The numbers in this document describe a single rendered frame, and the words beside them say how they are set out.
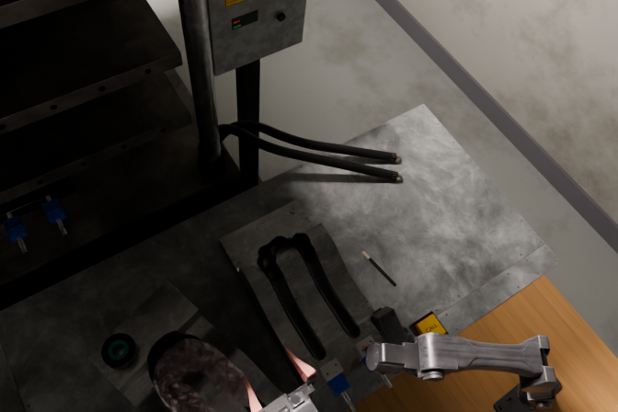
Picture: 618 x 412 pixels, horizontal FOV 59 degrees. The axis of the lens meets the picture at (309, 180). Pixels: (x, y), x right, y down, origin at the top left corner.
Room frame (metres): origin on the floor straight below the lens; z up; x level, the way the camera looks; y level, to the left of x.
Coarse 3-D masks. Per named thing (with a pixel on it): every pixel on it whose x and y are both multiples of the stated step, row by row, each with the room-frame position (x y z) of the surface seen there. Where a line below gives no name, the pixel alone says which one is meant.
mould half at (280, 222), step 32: (256, 224) 0.66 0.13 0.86; (288, 224) 0.68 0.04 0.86; (320, 224) 0.67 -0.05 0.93; (256, 256) 0.57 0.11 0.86; (288, 256) 0.56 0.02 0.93; (320, 256) 0.58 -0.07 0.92; (256, 288) 0.45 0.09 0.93; (352, 288) 0.52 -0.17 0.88; (288, 320) 0.40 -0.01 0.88; (320, 320) 0.41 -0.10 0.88; (352, 352) 0.34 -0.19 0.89; (320, 384) 0.25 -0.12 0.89
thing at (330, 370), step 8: (336, 360) 0.31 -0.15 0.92; (320, 368) 0.28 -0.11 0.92; (328, 368) 0.29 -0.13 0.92; (336, 368) 0.29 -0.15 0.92; (328, 376) 0.27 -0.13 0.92; (336, 376) 0.27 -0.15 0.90; (344, 376) 0.28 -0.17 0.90; (328, 384) 0.25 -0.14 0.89; (336, 384) 0.26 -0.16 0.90; (344, 384) 0.26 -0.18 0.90; (336, 392) 0.24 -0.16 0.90; (344, 392) 0.24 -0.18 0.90; (352, 408) 0.21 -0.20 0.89
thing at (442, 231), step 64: (384, 128) 1.14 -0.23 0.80; (256, 192) 0.80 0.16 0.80; (320, 192) 0.84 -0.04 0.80; (384, 192) 0.88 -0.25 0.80; (448, 192) 0.93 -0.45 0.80; (128, 256) 0.52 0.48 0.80; (192, 256) 0.56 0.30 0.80; (384, 256) 0.66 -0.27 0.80; (448, 256) 0.70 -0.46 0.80; (512, 256) 0.74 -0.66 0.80; (0, 320) 0.29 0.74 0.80; (64, 320) 0.31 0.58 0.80; (256, 320) 0.40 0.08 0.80; (448, 320) 0.50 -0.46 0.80; (0, 384) 0.13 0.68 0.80; (64, 384) 0.16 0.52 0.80
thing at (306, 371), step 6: (288, 354) 0.24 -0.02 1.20; (294, 360) 0.23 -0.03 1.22; (300, 360) 0.23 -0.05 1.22; (294, 366) 0.23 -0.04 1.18; (300, 366) 0.22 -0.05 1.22; (306, 366) 0.22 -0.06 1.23; (300, 372) 0.22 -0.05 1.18; (306, 372) 0.21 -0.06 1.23; (312, 372) 0.21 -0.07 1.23; (306, 378) 0.20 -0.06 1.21; (312, 378) 0.20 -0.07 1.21; (306, 384) 0.19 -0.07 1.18; (300, 390) 0.18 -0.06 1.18; (288, 396) 0.17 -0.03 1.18
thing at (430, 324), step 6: (426, 318) 0.48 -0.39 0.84; (432, 318) 0.49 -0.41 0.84; (420, 324) 0.47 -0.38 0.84; (426, 324) 0.47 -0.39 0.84; (432, 324) 0.47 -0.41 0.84; (438, 324) 0.47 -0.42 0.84; (420, 330) 0.45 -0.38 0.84; (426, 330) 0.45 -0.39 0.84; (432, 330) 0.45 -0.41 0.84; (438, 330) 0.46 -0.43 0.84; (444, 330) 0.46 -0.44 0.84
